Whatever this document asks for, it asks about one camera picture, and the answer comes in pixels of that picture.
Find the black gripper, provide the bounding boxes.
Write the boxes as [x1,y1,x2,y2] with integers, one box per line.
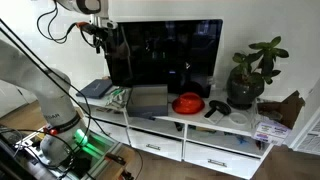
[89,23,117,56]

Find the grey box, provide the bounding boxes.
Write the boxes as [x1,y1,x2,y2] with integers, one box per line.
[126,84,169,118]

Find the metal robot base platform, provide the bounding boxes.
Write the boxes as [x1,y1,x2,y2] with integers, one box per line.
[0,124,134,180]

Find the white shelf cabinet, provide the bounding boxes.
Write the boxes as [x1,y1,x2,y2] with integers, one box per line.
[74,79,278,180]

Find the white box purple labels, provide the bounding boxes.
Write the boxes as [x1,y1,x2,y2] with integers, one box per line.
[252,114,292,147]

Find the brown cardboard box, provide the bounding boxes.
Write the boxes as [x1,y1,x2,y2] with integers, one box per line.
[256,90,306,130]

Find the blue flat book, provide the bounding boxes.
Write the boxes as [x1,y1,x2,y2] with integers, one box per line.
[75,78,114,100]

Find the green white item pile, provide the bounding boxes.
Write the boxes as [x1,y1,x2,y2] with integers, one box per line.
[105,87,132,109]

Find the black flat screen monitor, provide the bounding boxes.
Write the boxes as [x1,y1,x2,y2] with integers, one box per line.
[105,19,224,99]

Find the green glowing base light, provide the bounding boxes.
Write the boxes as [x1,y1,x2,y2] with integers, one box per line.
[73,129,89,147]

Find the red bowl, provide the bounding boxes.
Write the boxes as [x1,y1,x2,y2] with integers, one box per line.
[171,92,206,115]

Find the white flat card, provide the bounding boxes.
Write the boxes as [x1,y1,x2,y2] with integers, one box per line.
[206,110,225,125]

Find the green plant in dark pot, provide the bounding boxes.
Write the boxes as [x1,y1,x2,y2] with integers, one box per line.
[226,35,290,110]

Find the small white bowl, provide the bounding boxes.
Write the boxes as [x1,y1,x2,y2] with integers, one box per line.
[229,111,249,126]

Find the white slatted vent panel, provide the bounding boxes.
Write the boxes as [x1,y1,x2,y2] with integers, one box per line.
[293,109,320,156]

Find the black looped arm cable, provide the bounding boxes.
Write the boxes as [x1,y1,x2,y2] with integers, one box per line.
[36,1,81,45]

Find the long black cable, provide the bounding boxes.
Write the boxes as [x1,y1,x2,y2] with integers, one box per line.
[0,18,144,180]

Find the metal drawer handle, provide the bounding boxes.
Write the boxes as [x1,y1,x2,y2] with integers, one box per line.
[145,143,162,151]
[207,158,228,168]

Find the black round handled object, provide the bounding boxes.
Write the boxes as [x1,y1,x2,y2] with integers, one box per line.
[203,99,232,119]

